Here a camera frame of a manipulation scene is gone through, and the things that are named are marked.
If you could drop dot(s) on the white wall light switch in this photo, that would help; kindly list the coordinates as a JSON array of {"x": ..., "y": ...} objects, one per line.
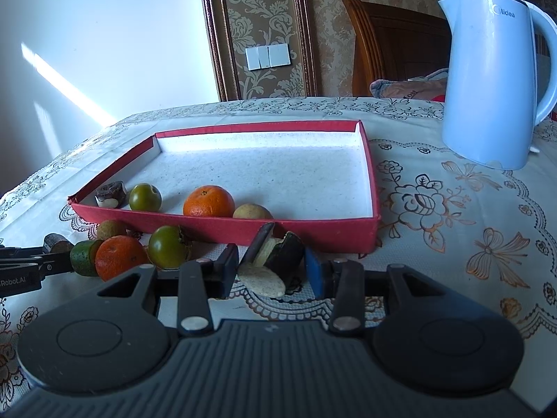
[{"x": 266, "y": 56}]

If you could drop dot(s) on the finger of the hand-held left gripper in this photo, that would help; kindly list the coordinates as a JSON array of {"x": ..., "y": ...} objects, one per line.
[{"x": 52, "y": 263}]

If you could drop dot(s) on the yellowish round fruit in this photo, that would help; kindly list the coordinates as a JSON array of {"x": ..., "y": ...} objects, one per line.
[{"x": 252, "y": 212}]

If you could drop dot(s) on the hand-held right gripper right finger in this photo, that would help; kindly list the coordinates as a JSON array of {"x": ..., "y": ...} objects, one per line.
[{"x": 317, "y": 272}]

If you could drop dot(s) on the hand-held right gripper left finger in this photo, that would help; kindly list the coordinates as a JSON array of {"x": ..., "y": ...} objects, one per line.
[{"x": 227, "y": 272}]

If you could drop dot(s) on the green lime piece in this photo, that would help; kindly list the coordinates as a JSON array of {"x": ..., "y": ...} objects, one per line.
[{"x": 85, "y": 259}]

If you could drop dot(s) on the wooden bed headboard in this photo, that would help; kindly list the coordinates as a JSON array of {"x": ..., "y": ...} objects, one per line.
[{"x": 400, "y": 52}]

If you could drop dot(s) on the beige printed blanket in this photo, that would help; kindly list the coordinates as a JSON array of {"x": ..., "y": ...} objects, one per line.
[{"x": 404, "y": 89}]

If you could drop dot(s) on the green persimmon with calyx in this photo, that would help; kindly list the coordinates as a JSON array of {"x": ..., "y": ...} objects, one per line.
[{"x": 169, "y": 248}]

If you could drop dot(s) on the cut eggplant piece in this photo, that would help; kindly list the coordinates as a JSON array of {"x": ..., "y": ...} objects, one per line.
[{"x": 285, "y": 257}]

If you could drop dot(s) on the pale blue electric kettle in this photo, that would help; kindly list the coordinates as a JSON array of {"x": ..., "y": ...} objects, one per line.
[{"x": 491, "y": 87}]

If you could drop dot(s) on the thin dark fruit slice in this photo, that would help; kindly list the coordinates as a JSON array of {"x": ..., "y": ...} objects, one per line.
[{"x": 260, "y": 241}]

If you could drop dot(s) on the small brown fruit chunk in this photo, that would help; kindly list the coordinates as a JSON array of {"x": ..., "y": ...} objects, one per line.
[{"x": 58, "y": 243}]

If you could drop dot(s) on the red shallow cardboard box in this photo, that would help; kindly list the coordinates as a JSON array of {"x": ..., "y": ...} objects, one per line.
[{"x": 270, "y": 174}]

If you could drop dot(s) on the brown cut fruit piece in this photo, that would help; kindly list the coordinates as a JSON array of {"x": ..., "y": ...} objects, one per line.
[{"x": 109, "y": 192}]

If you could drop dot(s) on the smooth green persimmon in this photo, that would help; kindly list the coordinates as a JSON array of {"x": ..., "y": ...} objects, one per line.
[{"x": 145, "y": 197}]

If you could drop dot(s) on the orange mandarin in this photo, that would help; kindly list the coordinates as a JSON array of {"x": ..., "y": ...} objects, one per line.
[
  {"x": 121, "y": 259},
  {"x": 209, "y": 201}
]

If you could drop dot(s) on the wooden wall panel frame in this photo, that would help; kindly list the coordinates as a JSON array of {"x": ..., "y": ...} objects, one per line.
[{"x": 261, "y": 17}]

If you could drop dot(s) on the brown kiwi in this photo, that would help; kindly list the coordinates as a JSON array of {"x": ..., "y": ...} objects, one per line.
[{"x": 111, "y": 230}]

